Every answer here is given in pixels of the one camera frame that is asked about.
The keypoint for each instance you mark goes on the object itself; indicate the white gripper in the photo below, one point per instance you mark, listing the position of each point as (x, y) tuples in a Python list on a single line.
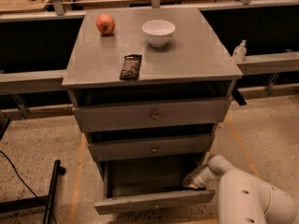
[(197, 179)]

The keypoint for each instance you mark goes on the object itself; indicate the grey bottom drawer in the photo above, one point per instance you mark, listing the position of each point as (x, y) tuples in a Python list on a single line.
[(150, 183)]

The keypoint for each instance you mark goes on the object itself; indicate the grey drawer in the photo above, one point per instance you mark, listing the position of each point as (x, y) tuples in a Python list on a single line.
[(128, 116), (151, 147), (150, 183)]

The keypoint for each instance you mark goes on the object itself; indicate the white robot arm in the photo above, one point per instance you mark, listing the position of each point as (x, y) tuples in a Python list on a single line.
[(243, 198)]

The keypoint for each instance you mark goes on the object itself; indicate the grey middle drawer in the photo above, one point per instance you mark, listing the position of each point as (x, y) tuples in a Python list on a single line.
[(151, 147)]

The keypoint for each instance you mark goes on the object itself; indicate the grey wooden drawer cabinet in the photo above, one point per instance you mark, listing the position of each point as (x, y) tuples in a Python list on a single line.
[(194, 64)]

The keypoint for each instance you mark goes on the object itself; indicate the grey top drawer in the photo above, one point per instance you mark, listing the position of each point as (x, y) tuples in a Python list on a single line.
[(128, 116)]

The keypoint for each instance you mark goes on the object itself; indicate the clear sanitizer bottle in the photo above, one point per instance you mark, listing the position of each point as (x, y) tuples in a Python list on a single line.
[(240, 52)]

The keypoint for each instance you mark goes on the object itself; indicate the black metal stand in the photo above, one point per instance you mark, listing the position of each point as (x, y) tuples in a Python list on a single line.
[(46, 201)]

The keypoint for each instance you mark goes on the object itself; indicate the white bowl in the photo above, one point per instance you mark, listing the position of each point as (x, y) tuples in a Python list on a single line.
[(158, 32)]

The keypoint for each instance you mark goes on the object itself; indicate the red apple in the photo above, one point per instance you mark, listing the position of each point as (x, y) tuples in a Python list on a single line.
[(105, 24)]

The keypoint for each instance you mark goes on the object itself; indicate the grey metal railing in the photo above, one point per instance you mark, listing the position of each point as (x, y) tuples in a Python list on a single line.
[(42, 81)]

